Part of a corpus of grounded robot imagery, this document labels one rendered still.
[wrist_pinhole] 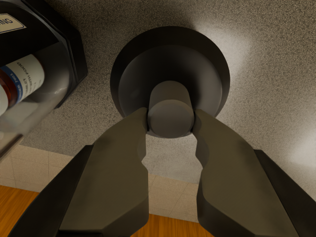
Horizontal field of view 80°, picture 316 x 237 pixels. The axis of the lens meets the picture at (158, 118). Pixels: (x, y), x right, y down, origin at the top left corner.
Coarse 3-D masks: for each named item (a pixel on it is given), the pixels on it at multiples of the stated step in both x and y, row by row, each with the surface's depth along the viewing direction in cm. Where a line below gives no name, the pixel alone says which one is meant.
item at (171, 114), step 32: (160, 32) 12; (192, 32) 12; (128, 64) 12; (160, 64) 12; (192, 64) 12; (224, 64) 13; (128, 96) 14; (160, 96) 11; (192, 96) 14; (224, 96) 14; (160, 128) 11
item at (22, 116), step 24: (48, 48) 14; (0, 72) 10; (24, 72) 11; (48, 72) 13; (72, 72) 17; (0, 96) 9; (24, 96) 11; (48, 96) 14; (0, 120) 9; (24, 120) 11; (0, 144) 10
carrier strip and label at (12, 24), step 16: (0, 16) 12; (16, 16) 13; (32, 16) 14; (0, 32) 11; (16, 32) 12; (32, 32) 13; (48, 32) 14; (0, 48) 10; (16, 48) 11; (32, 48) 12; (0, 64) 10
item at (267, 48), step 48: (48, 0) 17; (96, 0) 17; (144, 0) 16; (192, 0) 16; (240, 0) 16; (288, 0) 16; (96, 48) 19; (240, 48) 18; (288, 48) 18; (96, 96) 22; (240, 96) 21; (288, 96) 21; (48, 144) 26; (192, 144) 25; (288, 144) 25
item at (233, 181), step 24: (216, 120) 11; (216, 144) 9; (240, 144) 9; (216, 168) 8; (240, 168) 8; (216, 192) 7; (240, 192) 7; (264, 192) 7; (216, 216) 6; (240, 216) 6; (264, 216) 6; (288, 216) 6
